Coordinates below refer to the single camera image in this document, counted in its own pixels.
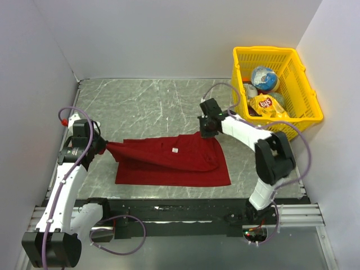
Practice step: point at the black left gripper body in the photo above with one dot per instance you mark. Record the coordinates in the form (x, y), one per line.
(98, 143)

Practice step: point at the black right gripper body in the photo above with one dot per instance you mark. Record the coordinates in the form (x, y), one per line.
(205, 127)

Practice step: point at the red t-shirt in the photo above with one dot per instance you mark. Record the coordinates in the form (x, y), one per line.
(187, 160)

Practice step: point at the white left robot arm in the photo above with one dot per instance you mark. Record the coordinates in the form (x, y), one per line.
(57, 239)

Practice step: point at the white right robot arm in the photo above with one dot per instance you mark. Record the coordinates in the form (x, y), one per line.
(274, 159)

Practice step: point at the white cup in basket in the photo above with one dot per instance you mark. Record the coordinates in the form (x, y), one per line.
(250, 90)

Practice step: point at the yellow Lays chips bag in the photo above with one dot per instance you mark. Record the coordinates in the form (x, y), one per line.
(267, 106)

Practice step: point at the blue white globe ball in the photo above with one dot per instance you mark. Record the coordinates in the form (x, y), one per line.
(265, 79)

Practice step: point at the green melon ball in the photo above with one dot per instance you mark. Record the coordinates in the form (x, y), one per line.
(279, 98)

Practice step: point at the yellow plastic basket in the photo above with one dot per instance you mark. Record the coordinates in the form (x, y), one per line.
(301, 100)

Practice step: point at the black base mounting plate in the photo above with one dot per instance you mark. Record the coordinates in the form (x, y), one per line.
(131, 226)

